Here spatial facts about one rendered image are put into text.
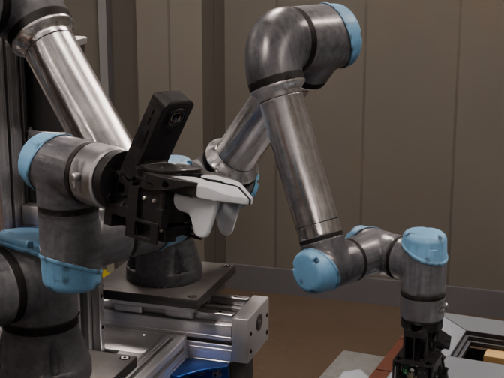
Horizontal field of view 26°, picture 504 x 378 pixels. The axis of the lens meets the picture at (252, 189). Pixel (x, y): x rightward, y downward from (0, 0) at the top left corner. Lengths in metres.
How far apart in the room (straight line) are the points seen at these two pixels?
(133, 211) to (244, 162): 0.92
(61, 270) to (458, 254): 3.66
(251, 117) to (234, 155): 0.10
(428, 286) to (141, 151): 0.76
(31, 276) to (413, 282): 0.63
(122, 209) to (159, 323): 0.91
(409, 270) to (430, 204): 3.02
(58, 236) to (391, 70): 3.53
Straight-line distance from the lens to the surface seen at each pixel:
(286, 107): 1.81
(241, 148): 2.08
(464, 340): 2.43
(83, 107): 1.48
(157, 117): 1.19
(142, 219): 1.20
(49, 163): 1.32
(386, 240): 1.88
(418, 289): 1.84
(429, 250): 1.82
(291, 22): 1.85
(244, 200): 1.12
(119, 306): 2.17
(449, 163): 4.80
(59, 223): 1.34
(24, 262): 1.63
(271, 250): 5.09
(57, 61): 1.51
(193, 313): 2.11
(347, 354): 2.73
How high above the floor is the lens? 1.74
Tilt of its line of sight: 14 degrees down
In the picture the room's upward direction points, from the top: straight up
